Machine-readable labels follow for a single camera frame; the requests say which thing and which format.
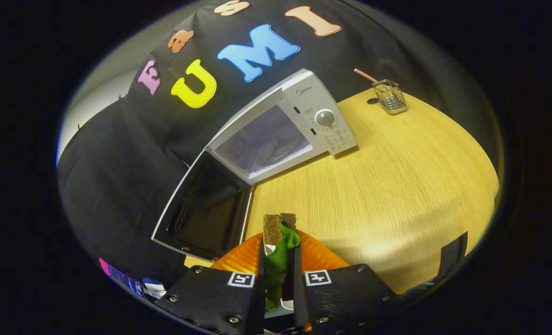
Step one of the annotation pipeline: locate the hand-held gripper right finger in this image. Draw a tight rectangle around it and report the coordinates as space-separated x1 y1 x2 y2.
294 229 406 333

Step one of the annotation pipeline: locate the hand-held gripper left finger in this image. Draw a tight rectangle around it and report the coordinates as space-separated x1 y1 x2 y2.
155 233 265 335

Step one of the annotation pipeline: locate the lettuce sandwich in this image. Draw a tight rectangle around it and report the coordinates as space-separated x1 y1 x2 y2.
263 213 301 311

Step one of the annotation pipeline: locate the white microwave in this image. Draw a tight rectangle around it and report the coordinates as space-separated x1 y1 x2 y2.
151 68 358 261

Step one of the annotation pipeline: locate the red striped straw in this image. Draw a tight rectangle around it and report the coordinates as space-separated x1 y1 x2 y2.
354 68 379 84

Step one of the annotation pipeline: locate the black table edge strap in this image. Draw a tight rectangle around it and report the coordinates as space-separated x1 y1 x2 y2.
439 231 468 280

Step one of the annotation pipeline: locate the metal wire utensil holder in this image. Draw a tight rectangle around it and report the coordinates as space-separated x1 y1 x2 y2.
372 79 407 115

